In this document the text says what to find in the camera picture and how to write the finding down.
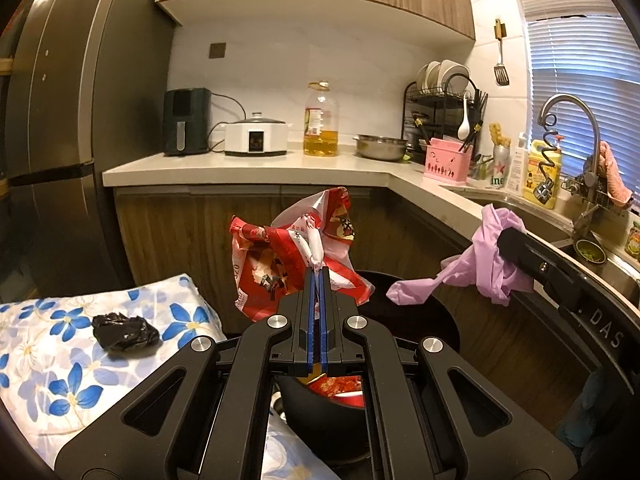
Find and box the red white snack bag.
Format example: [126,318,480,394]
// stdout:
[229,186,376,322]

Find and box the yellow detergent bottle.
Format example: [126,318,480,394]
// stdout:
[522,139,563,210]

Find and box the white ladle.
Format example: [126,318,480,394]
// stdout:
[457,92,473,141]

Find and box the white plastic bottle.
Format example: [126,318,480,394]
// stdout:
[504,132,531,196]

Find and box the black chopsticks bundle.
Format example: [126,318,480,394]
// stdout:
[411,114,432,147]

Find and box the black crumpled plastic bag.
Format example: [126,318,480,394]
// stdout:
[91,312,161,358]

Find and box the green small bowl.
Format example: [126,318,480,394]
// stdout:
[574,239,607,265]

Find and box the chrome kitchen faucet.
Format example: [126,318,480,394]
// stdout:
[537,92,603,233]

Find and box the white window blind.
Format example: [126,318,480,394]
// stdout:
[525,12,640,196]

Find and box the black trash bin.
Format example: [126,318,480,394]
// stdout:
[277,270,461,466]

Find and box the pink utensil box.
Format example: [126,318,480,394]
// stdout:
[424,137,473,181]

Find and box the black air fryer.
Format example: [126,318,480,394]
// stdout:
[163,87,212,157]

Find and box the kitchen counter base cabinet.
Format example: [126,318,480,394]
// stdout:
[102,150,640,361]

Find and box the purple plastic bag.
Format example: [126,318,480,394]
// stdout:
[386,204,533,307]

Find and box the white bowl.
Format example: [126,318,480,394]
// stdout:
[439,59,472,92]

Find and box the dark steel refrigerator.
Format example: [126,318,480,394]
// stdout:
[0,0,176,301]

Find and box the wire sink caddy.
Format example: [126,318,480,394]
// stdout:
[561,175,631,211]

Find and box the cooking oil bottle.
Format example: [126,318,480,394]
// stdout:
[303,81,341,158]

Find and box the hanging metal spatula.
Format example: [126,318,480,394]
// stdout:
[493,19,510,87]

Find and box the yellow sponge brush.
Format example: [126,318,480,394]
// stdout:
[489,121,512,148]

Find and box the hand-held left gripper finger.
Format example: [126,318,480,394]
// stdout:
[54,266,319,480]
[319,266,577,480]

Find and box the white plate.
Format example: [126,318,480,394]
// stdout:
[416,61,442,93]

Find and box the stainless steel bowl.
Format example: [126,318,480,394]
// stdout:
[353,134,410,162]

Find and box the black coiled sprayer hose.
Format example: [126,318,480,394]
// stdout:
[532,115,563,206]

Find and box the black power cable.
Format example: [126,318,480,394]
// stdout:
[207,92,248,153]

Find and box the blue floral tablecloth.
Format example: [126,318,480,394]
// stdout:
[0,273,341,480]

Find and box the white electric cooker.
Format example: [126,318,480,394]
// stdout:
[223,112,290,157]

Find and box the stainless steel sink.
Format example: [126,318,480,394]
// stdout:
[470,195,640,306]

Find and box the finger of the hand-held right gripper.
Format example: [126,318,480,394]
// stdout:
[496,227,551,283]

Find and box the black wire dish rack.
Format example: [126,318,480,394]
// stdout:
[402,72,488,161]

